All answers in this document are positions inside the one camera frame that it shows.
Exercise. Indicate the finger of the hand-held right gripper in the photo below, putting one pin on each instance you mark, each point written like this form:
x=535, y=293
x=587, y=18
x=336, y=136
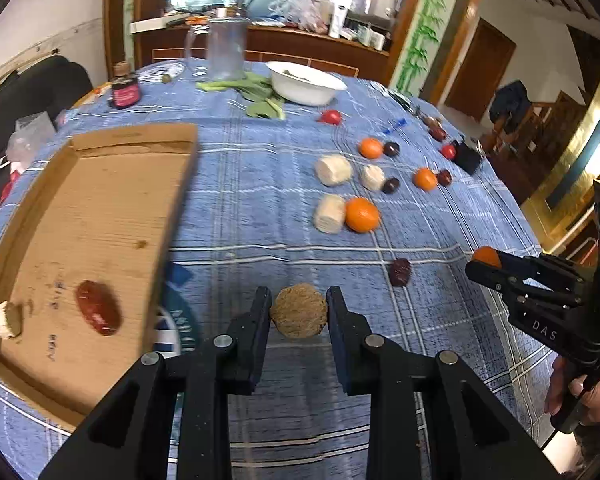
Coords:
x=540, y=265
x=510, y=282

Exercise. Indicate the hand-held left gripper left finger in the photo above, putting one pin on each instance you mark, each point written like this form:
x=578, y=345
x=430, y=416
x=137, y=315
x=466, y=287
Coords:
x=261, y=332

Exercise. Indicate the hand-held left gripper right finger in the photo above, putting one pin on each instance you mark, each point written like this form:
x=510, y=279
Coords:
x=339, y=332

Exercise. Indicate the brown round cookie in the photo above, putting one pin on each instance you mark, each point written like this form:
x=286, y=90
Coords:
x=299, y=311

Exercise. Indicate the peeled sugarcane piece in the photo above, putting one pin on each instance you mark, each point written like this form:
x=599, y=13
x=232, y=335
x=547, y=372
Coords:
x=333, y=170
x=7, y=321
x=330, y=213
x=372, y=177

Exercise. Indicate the brown cardboard box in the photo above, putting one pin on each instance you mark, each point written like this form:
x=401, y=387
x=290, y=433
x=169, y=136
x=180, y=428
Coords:
x=95, y=220

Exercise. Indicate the person's right hand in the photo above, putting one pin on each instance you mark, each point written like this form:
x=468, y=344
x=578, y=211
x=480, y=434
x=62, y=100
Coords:
x=597, y=400

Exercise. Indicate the dark red jujube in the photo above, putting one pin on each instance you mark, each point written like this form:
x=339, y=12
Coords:
x=437, y=133
x=444, y=177
x=400, y=272

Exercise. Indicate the large orange mandarin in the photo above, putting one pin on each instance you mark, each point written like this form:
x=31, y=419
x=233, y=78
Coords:
x=362, y=215

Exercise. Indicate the black motor device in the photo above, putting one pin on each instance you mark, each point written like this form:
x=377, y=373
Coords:
x=467, y=156

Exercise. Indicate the red tomato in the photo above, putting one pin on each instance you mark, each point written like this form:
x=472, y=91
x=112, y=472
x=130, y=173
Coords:
x=448, y=151
x=331, y=117

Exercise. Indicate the blue plaid tablecloth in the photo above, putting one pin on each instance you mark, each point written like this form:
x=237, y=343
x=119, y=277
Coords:
x=260, y=185

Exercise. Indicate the dark purple plum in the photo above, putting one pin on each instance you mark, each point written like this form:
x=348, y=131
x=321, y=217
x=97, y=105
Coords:
x=391, y=149
x=391, y=186

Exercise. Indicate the glossy red jujube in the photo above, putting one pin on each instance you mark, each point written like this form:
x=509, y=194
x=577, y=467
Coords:
x=99, y=308

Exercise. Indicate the dark blue jacket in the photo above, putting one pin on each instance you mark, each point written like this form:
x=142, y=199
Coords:
x=510, y=102

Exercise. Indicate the bunch of keys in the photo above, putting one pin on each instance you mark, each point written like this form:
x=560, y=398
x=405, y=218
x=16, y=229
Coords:
x=424, y=114

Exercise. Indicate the wooden door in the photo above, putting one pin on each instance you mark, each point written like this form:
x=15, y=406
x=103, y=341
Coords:
x=480, y=67

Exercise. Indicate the green leafy vegetable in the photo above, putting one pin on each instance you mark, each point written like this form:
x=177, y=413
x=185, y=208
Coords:
x=252, y=92

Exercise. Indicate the white bowl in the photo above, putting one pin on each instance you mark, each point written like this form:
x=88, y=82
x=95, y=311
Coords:
x=306, y=87

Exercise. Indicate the ink bottle with pink label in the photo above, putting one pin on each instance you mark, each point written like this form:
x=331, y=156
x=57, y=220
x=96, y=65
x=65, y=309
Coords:
x=124, y=91

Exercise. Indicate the clear glass pitcher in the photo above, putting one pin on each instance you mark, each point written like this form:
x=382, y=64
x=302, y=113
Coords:
x=225, y=47

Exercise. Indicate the wooden counter cabinet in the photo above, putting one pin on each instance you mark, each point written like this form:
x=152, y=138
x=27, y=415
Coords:
x=290, y=42

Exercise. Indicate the clear plastic bag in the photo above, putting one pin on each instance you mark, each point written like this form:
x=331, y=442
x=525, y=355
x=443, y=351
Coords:
x=30, y=137

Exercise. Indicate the white tube bottle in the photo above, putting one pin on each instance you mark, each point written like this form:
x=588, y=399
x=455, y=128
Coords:
x=337, y=20

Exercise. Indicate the black sofa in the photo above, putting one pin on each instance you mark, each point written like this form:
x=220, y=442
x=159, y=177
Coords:
x=35, y=90

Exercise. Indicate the bamboo wall sticker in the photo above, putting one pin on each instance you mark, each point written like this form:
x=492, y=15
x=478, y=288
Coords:
x=425, y=30

